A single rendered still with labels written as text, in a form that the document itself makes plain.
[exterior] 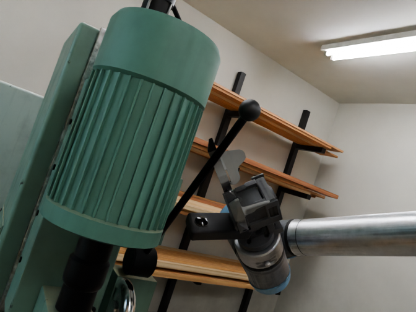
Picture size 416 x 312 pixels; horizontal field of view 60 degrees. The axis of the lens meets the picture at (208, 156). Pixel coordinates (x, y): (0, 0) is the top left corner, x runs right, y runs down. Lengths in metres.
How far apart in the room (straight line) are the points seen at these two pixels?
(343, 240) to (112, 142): 0.54
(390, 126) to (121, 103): 3.86
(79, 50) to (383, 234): 0.67
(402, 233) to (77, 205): 0.57
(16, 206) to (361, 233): 0.66
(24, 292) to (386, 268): 3.50
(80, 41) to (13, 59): 2.16
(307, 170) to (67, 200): 3.99
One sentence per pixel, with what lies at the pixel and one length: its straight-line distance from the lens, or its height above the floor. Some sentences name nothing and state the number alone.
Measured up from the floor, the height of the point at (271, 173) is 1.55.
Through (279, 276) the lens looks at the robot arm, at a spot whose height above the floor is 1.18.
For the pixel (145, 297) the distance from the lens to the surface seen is 0.81.
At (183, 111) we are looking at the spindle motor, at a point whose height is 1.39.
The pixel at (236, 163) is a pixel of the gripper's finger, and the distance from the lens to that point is 0.63.
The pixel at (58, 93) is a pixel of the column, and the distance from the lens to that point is 0.72.
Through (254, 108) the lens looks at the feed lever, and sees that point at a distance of 0.55.
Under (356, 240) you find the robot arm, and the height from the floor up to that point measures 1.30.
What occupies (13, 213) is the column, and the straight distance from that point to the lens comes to 0.73.
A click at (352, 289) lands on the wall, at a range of 4.04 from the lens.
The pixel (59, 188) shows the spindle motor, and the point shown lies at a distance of 0.51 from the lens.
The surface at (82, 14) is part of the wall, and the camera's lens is 3.01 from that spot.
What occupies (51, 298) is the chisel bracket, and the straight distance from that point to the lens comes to 0.63.
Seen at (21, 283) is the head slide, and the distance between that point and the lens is 0.67.
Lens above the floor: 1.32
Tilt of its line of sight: 4 degrees up
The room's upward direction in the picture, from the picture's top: 19 degrees clockwise
